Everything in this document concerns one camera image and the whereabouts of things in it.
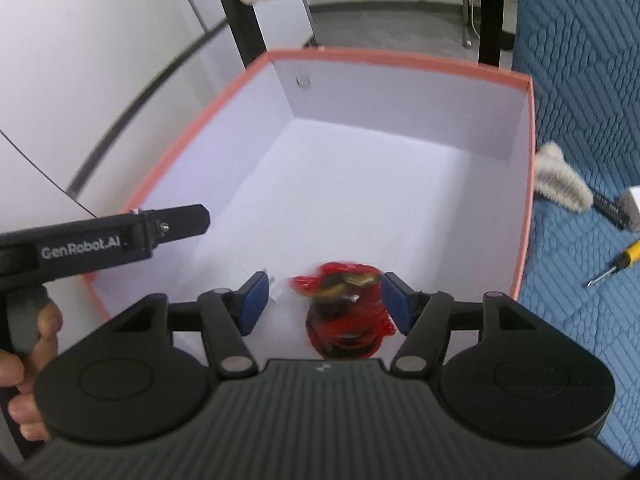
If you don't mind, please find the black lighter with white text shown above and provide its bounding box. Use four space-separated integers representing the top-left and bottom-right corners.
592 192 629 231

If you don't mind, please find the white power adapter plug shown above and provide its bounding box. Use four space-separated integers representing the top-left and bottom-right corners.
618 185 640 232

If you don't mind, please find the person's left hand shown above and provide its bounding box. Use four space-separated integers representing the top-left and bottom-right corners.
1 301 63 442

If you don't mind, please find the red toy figure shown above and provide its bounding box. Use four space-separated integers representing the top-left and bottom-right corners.
288 261 396 360

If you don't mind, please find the white fluffy hair clip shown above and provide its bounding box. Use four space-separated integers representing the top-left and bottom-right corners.
534 142 593 214

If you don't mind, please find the blue textured sofa cover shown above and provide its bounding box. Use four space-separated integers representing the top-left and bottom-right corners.
513 0 639 464

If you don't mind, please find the pink storage box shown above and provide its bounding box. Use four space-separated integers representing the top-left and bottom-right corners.
87 49 535 362

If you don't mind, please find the yellow handled screwdriver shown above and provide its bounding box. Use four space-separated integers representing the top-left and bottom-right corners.
587 240 640 287

